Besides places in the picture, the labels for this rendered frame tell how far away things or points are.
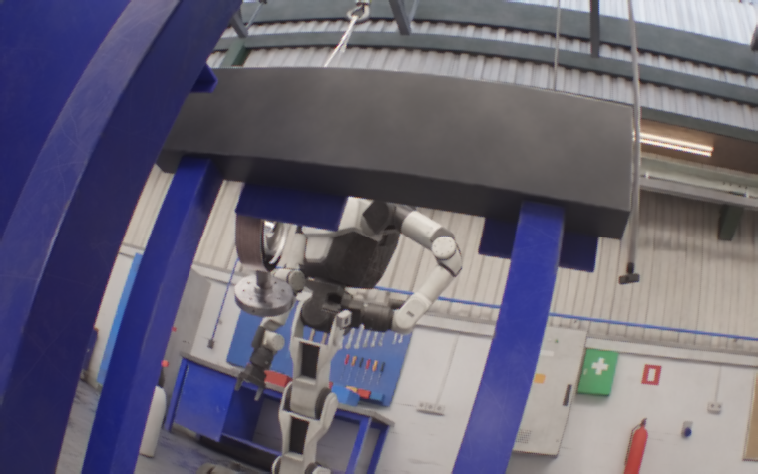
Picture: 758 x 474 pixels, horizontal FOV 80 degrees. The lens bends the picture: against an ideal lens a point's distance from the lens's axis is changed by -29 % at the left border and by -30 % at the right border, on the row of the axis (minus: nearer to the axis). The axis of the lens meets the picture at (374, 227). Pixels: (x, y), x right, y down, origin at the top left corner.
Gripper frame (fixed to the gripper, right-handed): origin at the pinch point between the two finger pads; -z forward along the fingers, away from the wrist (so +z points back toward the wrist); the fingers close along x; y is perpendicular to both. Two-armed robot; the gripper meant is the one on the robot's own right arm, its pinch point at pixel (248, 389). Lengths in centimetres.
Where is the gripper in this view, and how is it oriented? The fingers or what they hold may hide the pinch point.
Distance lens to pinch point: 237.5
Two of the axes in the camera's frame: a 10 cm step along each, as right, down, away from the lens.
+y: 6.8, -0.1, -7.3
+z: 3.7, -8.6, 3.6
